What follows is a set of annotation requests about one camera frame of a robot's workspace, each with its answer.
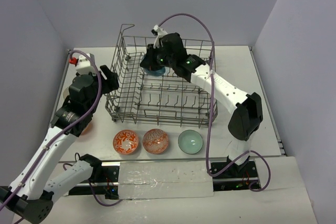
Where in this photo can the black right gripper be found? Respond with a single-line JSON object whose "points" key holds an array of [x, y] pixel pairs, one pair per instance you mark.
{"points": [[148, 62]]}

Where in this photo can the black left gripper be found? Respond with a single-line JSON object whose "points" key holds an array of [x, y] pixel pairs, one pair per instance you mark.
{"points": [[109, 77]]}

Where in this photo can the blue bowl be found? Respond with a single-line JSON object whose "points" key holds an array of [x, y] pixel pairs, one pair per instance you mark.
{"points": [[157, 73]]}

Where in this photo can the white bowl orange rim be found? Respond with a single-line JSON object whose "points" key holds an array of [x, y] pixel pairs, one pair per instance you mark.
{"points": [[65, 93]]}

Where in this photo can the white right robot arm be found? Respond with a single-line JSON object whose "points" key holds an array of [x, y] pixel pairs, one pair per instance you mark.
{"points": [[245, 109]]}

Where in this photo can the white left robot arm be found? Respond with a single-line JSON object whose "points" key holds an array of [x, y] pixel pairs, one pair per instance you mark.
{"points": [[33, 193]]}

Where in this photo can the orange floral pattern bowl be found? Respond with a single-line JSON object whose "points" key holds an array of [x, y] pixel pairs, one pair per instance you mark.
{"points": [[125, 142]]}

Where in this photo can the orange geometric pattern bowl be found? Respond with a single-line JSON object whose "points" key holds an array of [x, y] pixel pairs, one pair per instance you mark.
{"points": [[155, 141]]}

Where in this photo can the pale green bowl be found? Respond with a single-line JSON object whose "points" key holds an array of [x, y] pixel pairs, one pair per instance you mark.
{"points": [[190, 142]]}

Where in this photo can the white taped sheet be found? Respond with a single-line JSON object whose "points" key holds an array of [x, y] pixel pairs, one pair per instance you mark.
{"points": [[158, 180]]}

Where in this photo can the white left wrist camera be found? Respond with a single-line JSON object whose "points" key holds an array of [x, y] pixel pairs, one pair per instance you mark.
{"points": [[82, 65]]}

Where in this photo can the grey wire dish rack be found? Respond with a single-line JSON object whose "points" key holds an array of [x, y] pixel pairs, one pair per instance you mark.
{"points": [[141, 98]]}

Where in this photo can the black mounting rail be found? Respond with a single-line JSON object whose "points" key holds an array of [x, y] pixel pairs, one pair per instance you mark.
{"points": [[106, 184]]}

